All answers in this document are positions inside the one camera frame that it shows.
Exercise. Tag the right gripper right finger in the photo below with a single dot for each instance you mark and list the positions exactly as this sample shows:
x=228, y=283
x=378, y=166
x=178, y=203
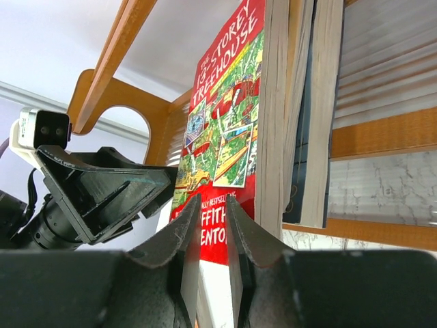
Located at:
x=273, y=285

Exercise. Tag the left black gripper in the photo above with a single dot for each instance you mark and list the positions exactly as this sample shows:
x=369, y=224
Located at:
x=94, y=198

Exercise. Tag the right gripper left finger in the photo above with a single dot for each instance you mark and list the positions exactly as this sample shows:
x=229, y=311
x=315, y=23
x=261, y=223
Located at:
x=153, y=285

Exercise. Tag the red Treehouse book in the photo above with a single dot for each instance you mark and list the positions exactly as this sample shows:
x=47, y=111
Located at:
x=234, y=133

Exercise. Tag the Nineteen Eighty-Four blue book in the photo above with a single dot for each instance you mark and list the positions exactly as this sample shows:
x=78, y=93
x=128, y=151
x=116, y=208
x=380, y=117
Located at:
x=308, y=204

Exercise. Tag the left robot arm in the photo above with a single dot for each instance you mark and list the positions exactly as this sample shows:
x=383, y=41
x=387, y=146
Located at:
x=16, y=213

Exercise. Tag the wooden book rack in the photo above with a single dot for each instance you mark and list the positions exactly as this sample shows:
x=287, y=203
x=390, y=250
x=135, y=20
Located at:
x=97, y=90

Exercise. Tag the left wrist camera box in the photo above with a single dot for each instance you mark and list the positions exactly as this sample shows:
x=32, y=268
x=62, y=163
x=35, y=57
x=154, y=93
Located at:
x=38, y=127

